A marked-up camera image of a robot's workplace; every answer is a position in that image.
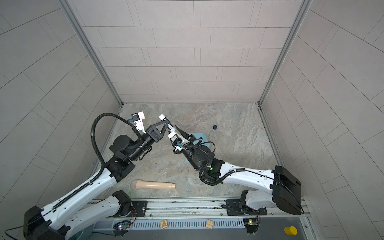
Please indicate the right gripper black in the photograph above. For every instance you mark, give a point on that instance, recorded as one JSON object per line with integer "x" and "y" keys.
{"x": 193, "y": 138}

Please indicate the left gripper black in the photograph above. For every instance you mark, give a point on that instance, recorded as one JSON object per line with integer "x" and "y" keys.
{"x": 153, "y": 135}

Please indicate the teal paper envelope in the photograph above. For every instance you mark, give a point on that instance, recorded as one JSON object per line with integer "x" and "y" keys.
{"x": 196, "y": 150}

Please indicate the blue white glue stick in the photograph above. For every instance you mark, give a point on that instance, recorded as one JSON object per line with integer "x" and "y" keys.
{"x": 162, "y": 117}

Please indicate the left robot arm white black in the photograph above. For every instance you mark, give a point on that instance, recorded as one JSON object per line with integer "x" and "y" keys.
{"x": 126, "y": 151}

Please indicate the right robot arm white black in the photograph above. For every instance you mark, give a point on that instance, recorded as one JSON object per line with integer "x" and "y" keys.
{"x": 266, "y": 188}

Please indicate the wooden letter A block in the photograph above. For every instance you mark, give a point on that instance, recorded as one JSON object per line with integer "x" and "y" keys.
{"x": 164, "y": 224}

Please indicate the beige plastic toy microphone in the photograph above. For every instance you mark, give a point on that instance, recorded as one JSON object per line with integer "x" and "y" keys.
{"x": 140, "y": 184}

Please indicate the plain wooden block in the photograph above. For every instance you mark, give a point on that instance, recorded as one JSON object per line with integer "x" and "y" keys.
{"x": 209, "y": 224}

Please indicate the yellow cylinder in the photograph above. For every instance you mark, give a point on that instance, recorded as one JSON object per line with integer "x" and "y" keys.
{"x": 291, "y": 231}

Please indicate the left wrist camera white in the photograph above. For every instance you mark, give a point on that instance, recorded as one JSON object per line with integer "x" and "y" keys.
{"x": 137, "y": 121}

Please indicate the aluminium mounting rail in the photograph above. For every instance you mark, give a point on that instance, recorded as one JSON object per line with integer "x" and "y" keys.
{"x": 158, "y": 209}

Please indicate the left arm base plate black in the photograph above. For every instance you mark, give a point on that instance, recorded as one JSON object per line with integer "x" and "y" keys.
{"x": 137, "y": 209}

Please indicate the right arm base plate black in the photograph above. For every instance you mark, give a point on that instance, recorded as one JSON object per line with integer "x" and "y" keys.
{"x": 237, "y": 208}

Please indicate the left circuit board with wires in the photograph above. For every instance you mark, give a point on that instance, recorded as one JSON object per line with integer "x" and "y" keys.
{"x": 122, "y": 226}

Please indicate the circuit board with wires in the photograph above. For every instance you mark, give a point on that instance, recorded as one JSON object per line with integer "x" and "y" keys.
{"x": 122, "y": 226}
{"x": 251, "y": 225}

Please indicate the right circuit board with wires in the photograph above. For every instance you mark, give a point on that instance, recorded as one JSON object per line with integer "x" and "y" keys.
{"x": 251, "y": 225}

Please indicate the grey slotted cable duct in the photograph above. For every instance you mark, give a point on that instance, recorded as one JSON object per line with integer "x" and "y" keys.
{"x": 174, "y": 224}

